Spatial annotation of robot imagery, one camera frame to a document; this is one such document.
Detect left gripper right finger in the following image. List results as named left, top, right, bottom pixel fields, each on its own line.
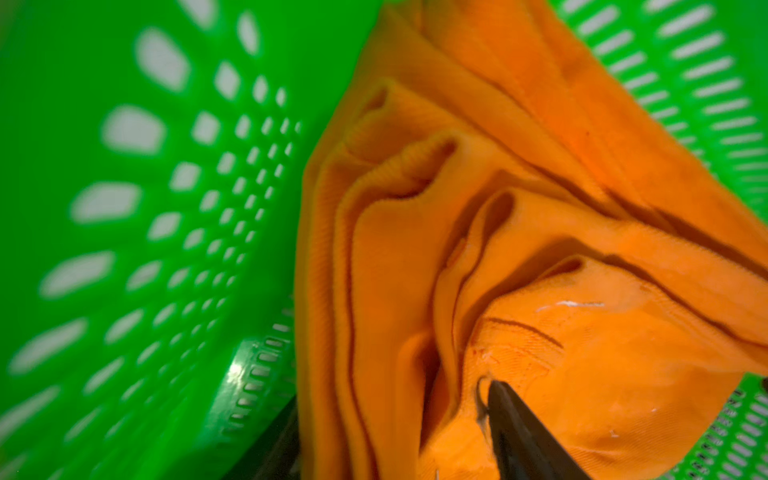
left=487, top=380, right=589, bottom=480

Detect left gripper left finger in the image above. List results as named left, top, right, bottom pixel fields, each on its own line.
left=223, top=398, right=300, bottom=480

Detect orange pants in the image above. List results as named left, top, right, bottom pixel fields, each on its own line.
left=295, top=1, right=767, bottom=479

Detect green plastic basket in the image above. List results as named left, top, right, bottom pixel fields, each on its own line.
left=1, top=1, right=767, bottom=479

